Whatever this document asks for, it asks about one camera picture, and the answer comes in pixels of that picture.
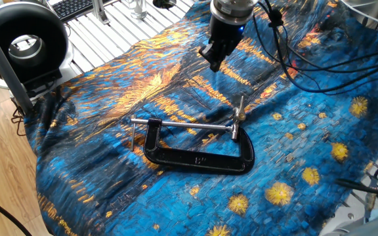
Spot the black computer keyboard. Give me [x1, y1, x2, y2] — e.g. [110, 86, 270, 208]
[51, 0, 111, 22]

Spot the clear glass container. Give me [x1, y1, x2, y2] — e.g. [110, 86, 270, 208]
[128, 0, 149, 20]

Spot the blue and orange painted tablecloth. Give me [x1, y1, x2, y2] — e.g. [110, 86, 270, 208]
[24, 0, 378, 236]

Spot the black floor cable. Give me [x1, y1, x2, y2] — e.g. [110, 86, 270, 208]
[0, 186, 33, 236]

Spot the aluminium angle bracket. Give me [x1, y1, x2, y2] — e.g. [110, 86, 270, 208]
[90, 0, 111, 26]

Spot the white cable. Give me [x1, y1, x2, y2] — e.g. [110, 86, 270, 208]
[339, 0, 378, 30]

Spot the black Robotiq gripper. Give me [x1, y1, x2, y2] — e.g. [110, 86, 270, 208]
[198, 14, 245, 73]

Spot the thick black cable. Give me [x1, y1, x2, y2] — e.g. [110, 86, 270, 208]
[335, 163, 378, 210]

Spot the aluminium frame post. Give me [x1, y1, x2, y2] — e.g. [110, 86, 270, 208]
[0, 12, 34, 115]

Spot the black C-clamp with steel screw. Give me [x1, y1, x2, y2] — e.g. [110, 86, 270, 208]
[130, 117, 256, 176]

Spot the black gripper cable bundle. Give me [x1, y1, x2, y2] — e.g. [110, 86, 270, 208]
[251, 0, 378, 96]

